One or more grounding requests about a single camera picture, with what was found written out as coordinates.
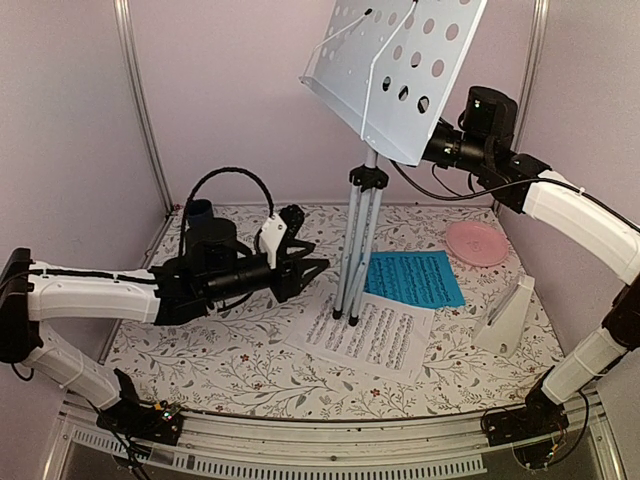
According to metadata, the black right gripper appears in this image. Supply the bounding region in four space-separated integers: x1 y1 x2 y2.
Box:
361 110 495 172

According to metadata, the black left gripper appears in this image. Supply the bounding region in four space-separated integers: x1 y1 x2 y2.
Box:
204 239 329 304

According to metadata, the white perforated music stand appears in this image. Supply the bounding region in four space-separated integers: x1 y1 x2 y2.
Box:
300 0 486 326

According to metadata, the white sheet music page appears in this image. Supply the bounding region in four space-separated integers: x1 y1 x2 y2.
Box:
286 288 435 385

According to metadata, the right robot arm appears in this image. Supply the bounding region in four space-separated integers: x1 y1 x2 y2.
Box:
423 86 639 436

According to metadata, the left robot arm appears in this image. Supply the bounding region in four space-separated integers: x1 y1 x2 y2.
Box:
1 215 329 434

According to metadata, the dark blue cup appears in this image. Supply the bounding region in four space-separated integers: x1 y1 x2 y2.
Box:
185 199 214 228

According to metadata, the pink plate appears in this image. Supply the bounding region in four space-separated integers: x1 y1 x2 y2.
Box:
445 221 509 268

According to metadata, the blue sheet music page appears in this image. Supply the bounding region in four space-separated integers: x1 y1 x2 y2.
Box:
364 251 465 309

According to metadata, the white metronome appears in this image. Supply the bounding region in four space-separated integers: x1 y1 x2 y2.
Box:
472 275 535 358

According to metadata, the floral table mat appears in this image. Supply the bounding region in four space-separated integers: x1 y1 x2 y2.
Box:
106 253 563 420

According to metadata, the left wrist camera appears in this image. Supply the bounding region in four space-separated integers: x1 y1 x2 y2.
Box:
256 204 304 270

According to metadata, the black braided left cable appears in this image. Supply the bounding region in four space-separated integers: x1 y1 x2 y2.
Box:
179 168 275 251

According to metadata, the right aluminium frame post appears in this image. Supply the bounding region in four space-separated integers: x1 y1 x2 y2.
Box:
492 0 551 214

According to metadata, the aluminium frame post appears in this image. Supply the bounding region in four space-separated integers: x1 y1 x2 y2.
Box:
113 0 174 215
492 0 551 214

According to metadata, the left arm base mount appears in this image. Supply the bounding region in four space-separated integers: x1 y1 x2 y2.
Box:
96 399 184 446

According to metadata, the aluminium front rail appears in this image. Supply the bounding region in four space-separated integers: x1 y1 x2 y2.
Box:
54 389 609 476

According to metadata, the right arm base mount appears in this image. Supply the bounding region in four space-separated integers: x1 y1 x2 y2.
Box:
480 406 569 470

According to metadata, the left aluminium frame post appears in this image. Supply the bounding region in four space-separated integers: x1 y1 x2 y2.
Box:
113 0 174 215

